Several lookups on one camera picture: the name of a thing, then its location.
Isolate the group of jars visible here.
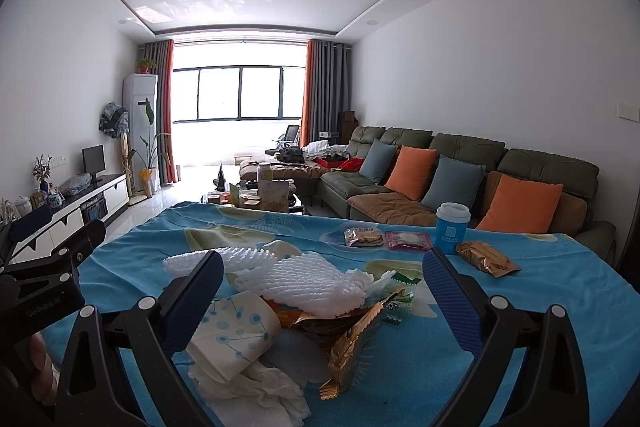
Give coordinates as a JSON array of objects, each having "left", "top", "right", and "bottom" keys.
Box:
[{"left": 207, "top": 187, "right": 263, "bottom": 208}]

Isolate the white black TV cabinet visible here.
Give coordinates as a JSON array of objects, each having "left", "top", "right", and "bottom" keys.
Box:
[{"left": 0, "top": 173, "right": 129, "bottom": 265}]

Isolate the vase with plant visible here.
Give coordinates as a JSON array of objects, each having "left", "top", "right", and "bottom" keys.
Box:
[{"left": 32, "top": 154, "right": 54, "bottom": 195}]

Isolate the black monitor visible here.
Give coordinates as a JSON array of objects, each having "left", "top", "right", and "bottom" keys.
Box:
[{"left": 82, "top": 145, "right": 107, "bottom": 186}]

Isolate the orange cushion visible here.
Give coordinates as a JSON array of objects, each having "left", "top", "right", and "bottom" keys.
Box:
[
  {"left": 476, "top": 174, "right": 565, "bottom": 234},
  {"left": 385, "top": 146, "right": 437, "bottom": 202}
]

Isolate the black office chair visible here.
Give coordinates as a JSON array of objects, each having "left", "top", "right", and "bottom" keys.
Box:
[{"left": 265, "top": 125, "right": 302, "bottom": 156}]

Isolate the clear cookie packet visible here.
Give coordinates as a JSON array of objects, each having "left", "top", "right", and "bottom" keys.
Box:
[{"left": 344, "top": 228, "right": 385, "bottom": 248}]

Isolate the dark brown cabinet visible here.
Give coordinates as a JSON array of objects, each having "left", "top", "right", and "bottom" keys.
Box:
[{"left": 337, "top": 110, "right": 358, "bottom": 145}]

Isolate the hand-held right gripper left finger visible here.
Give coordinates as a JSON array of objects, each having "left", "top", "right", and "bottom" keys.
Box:
[{"left": 56, "top": 249, "right": 225, "bottom": 427}]

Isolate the white patterned tissue pack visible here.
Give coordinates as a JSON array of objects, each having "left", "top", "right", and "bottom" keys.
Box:
[{"left": 187, "top": 289, "right": 283, "bottom": 383}]

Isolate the brown sofa seat pad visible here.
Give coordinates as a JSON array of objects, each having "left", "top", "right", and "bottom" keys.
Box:
[{"left": 350, "top": 184, "right": 436, "bottom": 220}]

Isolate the gold snack packet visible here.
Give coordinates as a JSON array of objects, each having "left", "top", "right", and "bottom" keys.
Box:
[{"left": 456, "top": 241, "right": 522, "bottom": 278}]

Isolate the cloth covered standing fan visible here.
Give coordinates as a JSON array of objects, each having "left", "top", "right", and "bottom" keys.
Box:
[{"left": 98, "top": 102, "right": 137, "bottom": 202}]

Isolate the brown ottoman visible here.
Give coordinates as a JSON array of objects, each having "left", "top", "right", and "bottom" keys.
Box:
[{"left": 239, "top": 158, "right": 323, "bottom": 202}]

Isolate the tall potted green plant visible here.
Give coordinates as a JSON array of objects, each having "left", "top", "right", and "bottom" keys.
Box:
[{"left": 134, "top": 97, "right": 172, "bottom": 198}]

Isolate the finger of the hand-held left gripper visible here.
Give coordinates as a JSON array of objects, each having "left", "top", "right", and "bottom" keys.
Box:
[
  {"left": 0, "top": 205, "right": 53, "bottom": 258},
  {"left": 0, "top": 219, "right": 107, "bottom": 288}
]

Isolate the grey-blue cushion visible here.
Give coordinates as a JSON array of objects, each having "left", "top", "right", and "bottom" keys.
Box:
[
  {"left": 359, "top": 139, "right": 398, "bottom": 185},
  {"left": 421, "top": 155, "right": 486, "bottom": 212}
]

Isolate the white tissue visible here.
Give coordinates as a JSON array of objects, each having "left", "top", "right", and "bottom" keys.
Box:
[
  {"left": 187, "top": 354, "right": 311, "bottom": 427},
  {"left": 345, "top": 269, "right": 396, "bottom": 303}
]

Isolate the white standing air conditioner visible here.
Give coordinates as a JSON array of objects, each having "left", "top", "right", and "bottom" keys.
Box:
[{"left": 122, "top": 73, "right": 159, "bottom": 196}]

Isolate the orange peel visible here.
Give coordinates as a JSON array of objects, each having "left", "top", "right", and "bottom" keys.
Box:
[{"left": 265, "top": 299, "right": 301, "bottom": 328}]

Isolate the large window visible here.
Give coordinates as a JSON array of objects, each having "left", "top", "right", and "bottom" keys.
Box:
[{"left": 172, "top": 66, "right": 306, "bottom": 122}]

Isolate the dark coffee table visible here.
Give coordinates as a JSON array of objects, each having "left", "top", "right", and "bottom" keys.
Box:
[{"left": 200, "top": 179, "right": 311, "bottom": 215}]

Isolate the blue cup white lid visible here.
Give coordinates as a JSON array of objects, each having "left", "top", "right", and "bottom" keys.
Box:
[{"left": 432, "top": 202, "right": 472, "bottom": 255}]

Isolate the white clothes pile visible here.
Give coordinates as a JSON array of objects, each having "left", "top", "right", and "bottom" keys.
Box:
[{"left": 302, "top": 141, "right": 346, "bottom": 160}]

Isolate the torn gold foil wrapper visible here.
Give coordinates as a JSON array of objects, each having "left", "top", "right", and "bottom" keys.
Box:
[{"left": 285, "top": 287, "right": 406, "bottom": 403}]

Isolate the grey orange curtain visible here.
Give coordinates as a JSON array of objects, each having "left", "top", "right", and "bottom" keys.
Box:
[
  {"left": 137, "top": 39, "right": 180, "bottom": 184},
  {"left": 300, "top": 39, "right": 357, "bottom": 148}
]

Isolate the green white candy wrapper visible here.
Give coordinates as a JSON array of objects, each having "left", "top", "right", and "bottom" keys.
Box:
[{"left": 380, "top": 272, "right": 426, "bottom": 325}]

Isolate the white foam fruit net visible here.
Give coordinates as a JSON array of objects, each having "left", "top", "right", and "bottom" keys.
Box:
[
  {"left": 231, "top": 253, "right": 367, "bottom": 320},
  {"left": 163, "top": 245, "right": 273, "bottom": 278}
]

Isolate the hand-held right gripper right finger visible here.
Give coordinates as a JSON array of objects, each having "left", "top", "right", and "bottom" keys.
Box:
[{"left": 421, "top": 247, "right": 590, "bottom": 427}]

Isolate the pink snack packet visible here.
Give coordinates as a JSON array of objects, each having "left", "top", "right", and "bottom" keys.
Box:
[{"left": 385, "top": 231, "right": 433, "bottom": 252}]

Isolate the blue floral blanket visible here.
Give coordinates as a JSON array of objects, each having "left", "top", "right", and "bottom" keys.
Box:
[{"left": 42, "top": 201, "right": 640, "bottom": 427}]

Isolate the clear plastic bag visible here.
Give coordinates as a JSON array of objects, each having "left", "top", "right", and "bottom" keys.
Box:
[{"left": 60, "top": 173, "right": 93, "bottom": 196}]

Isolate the beige bag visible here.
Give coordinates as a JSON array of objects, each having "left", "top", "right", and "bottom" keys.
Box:
[{"left": 257, "top": 179, "right": 291, "bottom": 212}]

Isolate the green sofa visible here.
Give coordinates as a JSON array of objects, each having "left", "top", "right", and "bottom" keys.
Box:
[{"left": 320, "top": 125, "right": 618, "bottom": 253}]

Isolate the person's left hand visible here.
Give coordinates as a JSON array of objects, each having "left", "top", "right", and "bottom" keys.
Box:
[{"left": 0, "top": 337, "right": 58, "bottom": 427}]

